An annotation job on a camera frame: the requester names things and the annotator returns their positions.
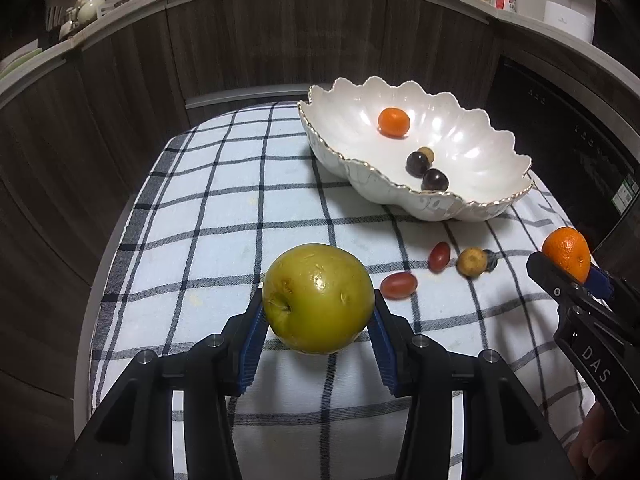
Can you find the black built-in dishwasher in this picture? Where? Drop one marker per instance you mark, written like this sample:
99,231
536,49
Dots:
575,135

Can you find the orange tangerine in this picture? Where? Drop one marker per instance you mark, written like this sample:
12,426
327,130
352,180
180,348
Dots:
565,252
393,122

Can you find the white teapot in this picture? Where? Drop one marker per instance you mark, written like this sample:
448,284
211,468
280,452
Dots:
90,7

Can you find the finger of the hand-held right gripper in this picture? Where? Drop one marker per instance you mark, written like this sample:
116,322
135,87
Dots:
601,284
552,277

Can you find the black knife block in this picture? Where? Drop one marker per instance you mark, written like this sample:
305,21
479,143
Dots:
52,10

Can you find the small yellow longan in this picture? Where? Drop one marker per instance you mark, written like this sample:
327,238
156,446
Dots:
471,261
426,152

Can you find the white round canister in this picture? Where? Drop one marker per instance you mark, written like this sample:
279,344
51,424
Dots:
569,20

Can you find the green plastic basin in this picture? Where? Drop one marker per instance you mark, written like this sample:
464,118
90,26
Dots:
20,62

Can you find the white blue checkered cloth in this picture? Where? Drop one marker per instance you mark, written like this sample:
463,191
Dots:
210,210

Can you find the blueberry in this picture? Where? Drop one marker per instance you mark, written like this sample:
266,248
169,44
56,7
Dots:
492,261

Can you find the dark purple grape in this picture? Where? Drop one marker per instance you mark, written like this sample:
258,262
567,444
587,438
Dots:
417,164
434,180

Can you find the green apple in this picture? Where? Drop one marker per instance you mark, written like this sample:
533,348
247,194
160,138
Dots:
320,300

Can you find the red grape tomato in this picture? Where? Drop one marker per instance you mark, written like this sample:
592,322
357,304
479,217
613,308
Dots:
398,285
439,257

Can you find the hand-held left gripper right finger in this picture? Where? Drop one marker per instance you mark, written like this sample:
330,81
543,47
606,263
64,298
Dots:
385,355

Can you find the person's right hand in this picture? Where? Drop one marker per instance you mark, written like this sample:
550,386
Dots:
597,450

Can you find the white scalloped ceramic bowl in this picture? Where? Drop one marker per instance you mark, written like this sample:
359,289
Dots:
460,130

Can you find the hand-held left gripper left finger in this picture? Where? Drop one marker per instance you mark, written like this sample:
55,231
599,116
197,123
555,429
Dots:
250,355

